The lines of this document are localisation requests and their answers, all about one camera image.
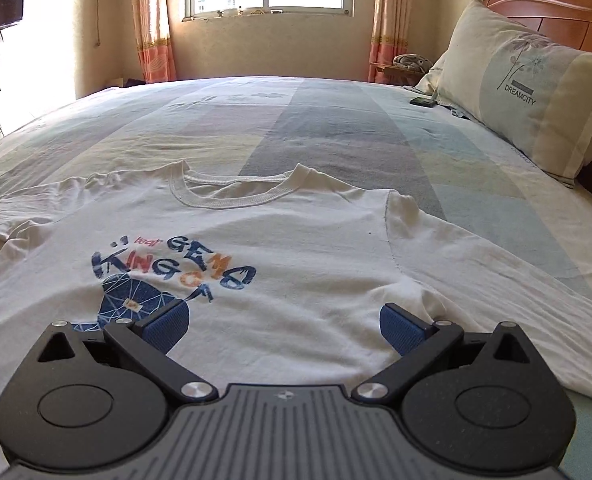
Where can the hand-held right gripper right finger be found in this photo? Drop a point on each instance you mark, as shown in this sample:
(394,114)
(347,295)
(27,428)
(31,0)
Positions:
(400,327)

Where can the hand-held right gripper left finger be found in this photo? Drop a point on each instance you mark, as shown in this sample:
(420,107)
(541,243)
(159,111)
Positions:
(168,327)

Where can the white printed long-sleeve shirt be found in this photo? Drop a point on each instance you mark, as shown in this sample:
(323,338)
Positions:
(301,260)

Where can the small black remote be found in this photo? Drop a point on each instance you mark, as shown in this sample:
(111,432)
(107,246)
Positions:
(422,101)

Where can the dark floor item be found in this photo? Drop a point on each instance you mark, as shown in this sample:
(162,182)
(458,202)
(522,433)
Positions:
(135,81)

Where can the small pale pillow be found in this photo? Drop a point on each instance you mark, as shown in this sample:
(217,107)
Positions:
(428,80)

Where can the cardboard box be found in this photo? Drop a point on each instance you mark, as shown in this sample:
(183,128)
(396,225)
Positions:
(116,82)

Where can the wooden bedside shelf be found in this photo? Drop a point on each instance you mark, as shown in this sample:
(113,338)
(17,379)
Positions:
(390,74)

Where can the large floral pillow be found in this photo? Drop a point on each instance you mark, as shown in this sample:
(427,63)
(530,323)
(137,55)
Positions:
(475,70)

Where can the orange striped curtain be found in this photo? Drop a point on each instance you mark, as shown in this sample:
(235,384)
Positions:
(153,35)
(390,20)

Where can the wooden bed headboard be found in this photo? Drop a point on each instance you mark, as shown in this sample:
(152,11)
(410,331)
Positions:
(565,25)

